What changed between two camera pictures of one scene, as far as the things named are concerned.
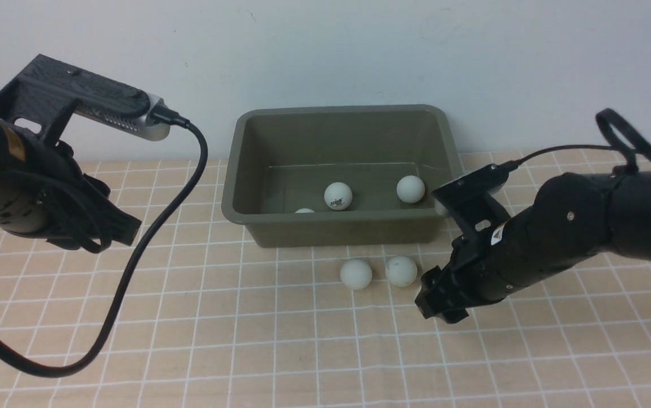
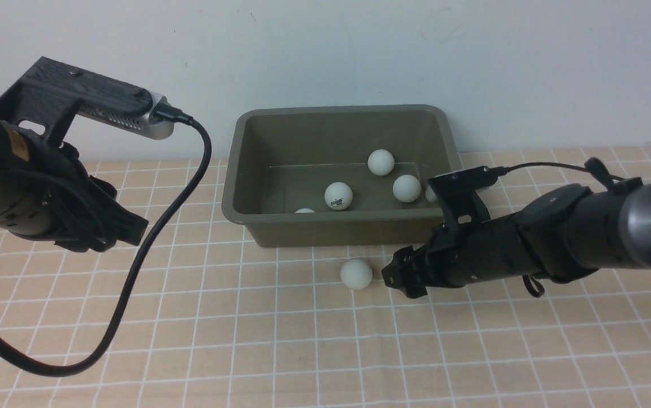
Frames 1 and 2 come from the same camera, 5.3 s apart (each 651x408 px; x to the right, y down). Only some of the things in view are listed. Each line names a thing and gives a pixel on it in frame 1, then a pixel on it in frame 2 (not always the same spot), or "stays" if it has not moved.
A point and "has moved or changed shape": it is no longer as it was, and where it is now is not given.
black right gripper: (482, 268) to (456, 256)
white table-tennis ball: (410, 189) stays
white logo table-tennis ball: (338, 196) stays
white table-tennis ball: (401, 271) has moved or changed shape
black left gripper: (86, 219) stays
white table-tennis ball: (356, 273) stays
